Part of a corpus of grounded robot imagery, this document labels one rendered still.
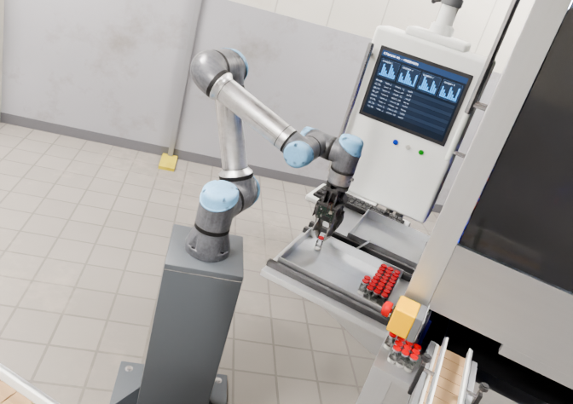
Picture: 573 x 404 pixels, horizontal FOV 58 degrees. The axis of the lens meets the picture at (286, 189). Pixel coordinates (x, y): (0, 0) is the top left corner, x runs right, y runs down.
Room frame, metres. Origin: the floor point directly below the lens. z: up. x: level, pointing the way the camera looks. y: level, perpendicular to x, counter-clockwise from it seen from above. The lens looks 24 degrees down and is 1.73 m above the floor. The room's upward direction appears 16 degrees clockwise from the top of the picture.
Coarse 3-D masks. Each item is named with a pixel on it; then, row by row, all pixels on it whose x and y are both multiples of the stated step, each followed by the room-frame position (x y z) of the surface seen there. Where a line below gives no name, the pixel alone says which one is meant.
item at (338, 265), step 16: (304, 240) 1.53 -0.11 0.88; (336, 240) 1.54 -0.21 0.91; (288, 256) 1.41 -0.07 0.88; (304, 256) 1.43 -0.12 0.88; (320, 256) 1.46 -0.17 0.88; (336, 256) 1.49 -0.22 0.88; (352, 256) 1.52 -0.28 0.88; (368, 256) 1.50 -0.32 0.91; (304, 272) 1.30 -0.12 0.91; (320, 272) 1.37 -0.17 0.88; (336, 272) 1.39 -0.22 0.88; (352, 272) 1.42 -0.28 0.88; (368, 272) 1.45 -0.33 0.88; (400, 272) 1.47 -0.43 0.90; (336, 288) 1.27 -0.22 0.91; (352, 288) 1.33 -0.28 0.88; (368, 304) 1.24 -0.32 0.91
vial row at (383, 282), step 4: (388, 268) 1.43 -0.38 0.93; (392, 268) 1.43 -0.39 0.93; (388, 272) 1.41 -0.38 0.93; (384, 276) 1.37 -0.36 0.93; (388, 276) 1.38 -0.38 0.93; (380, 280) 1.34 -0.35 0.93; (384, 280) 1.35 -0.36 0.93; (388, 280) 1.39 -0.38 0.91; (380, 284) 1.33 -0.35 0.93; (384, 284) 1.33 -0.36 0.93; (376, 288) 1.30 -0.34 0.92; (380, 288) 1.30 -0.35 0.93; (384, 288) 1.34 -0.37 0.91; (376, 292) 1.27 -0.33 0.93; (380, 292) 1.28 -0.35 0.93; (372, 296) 1.28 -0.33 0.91; (376, 296) 1.27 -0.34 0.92; (372, 300) 1.28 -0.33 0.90; (376, 300) 1.27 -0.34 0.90
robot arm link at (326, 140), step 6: (306, 132) 1.50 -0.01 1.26; (312, 132) 1.50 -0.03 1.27; (318, 132) 1.50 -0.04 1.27; (324, 132) 1.52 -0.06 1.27; (318, 138) 1.45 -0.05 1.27; (324, 138) 1.48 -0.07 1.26; (330, 138) 1.49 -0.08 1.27; (336, 138) 1.49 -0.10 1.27; (324, 144) 1.46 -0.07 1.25; (330, 144) 1.47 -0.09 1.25; (324, 150) 1.46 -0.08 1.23; (324, 156) 1.47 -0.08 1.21
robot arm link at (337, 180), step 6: (330, 168) 1.48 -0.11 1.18; (330, 174) 1.47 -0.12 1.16; (336, 174) 1.45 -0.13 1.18; (330, 180) 1.46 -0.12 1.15; (336, 180) 1.45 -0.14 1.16; (342, 180) 1.45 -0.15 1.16; (348, 180) 1.46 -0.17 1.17; (336, 186) 1.45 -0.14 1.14; (342, 186) 1.45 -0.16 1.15; (348, 186) 1.46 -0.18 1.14
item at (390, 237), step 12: (372, 216) 1.85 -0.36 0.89; (384, 216) 1.84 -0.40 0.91; (360, 228) 1.74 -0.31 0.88; (372, 228) 1.77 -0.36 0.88; (384, 228) 1.80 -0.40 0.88; (396, 228) 1.82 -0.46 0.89; (408, 228) 1.81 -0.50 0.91; (360, 240) 1.60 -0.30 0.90; (372, 240) 1.67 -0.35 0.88; (384, 240) 1.70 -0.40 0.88; (396, 240) 1.73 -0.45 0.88; (408, 240) 1.76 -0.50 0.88; (420, 240) 1.79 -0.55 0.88; (384, 252) 1.57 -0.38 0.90; (396, 252) 1.64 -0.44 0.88; (408, 252) 1.67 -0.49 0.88; (420, 252) 1.69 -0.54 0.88; (408, 264) 1.55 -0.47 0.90
